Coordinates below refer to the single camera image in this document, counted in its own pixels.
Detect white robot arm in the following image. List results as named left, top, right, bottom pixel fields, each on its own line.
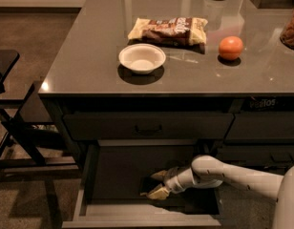
left=146, top=155, right=294, bottom=229

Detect white paper bowl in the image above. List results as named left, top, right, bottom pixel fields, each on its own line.
left=118, top=44, right=166, bottom=74

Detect dark counter cabinet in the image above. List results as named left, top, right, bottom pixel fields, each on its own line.
left=40, top=0, right=294, bottom=182

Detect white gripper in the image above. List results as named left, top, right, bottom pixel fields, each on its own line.
left=146, top=166, right=195, bottom=200

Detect orange fruit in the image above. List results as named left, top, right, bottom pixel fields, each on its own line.
left=219, top=36, right=243, bottom=60

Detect open middle drawer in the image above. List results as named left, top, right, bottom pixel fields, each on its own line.
left=62, top=141, right=223, bottom=229

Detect closed top drawer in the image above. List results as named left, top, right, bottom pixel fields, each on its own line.
left=63, top=112, right=234, bottom=141

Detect right cabinet drawers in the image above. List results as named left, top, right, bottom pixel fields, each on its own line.
left=216, top=112, right=294, bottom=174

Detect jar of nuts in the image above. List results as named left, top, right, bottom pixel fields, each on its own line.
left=280, top=10, right=294, bottom=50

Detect dark wooden chair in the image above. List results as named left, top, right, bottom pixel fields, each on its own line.
left=0, top=50, right=75, bottom=169

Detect brown chip bag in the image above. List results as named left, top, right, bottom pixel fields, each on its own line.
left=128, top=17, right=208, bottom=46

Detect green and yellow sponge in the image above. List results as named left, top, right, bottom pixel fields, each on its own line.
left=139, top=177, right=162, bottom=197

